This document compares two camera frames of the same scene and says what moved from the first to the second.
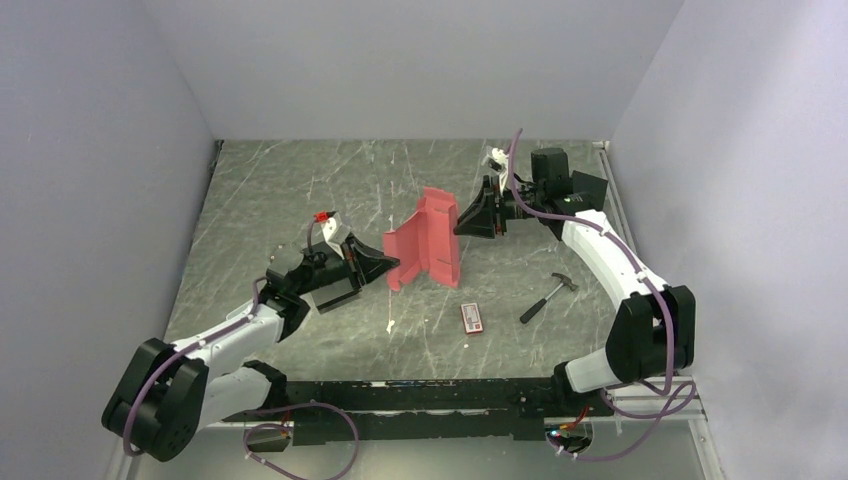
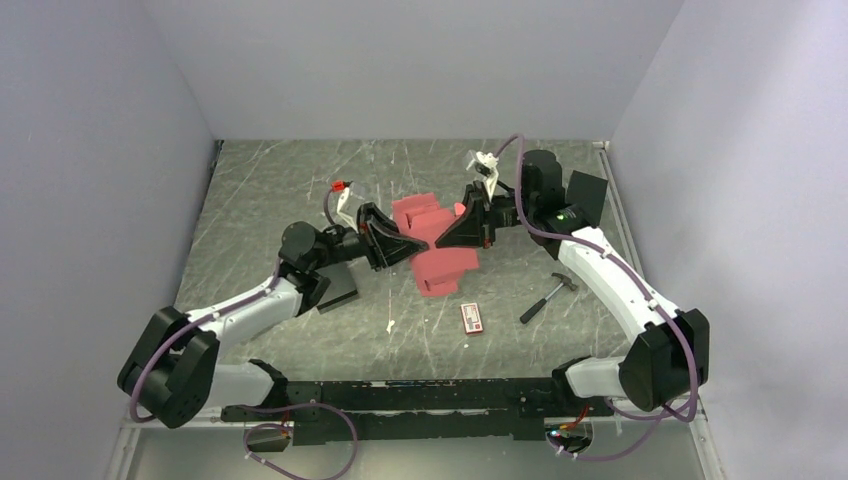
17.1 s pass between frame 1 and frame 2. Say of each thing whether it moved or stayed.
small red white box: stayed
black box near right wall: stayed
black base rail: stayed
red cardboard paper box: moved
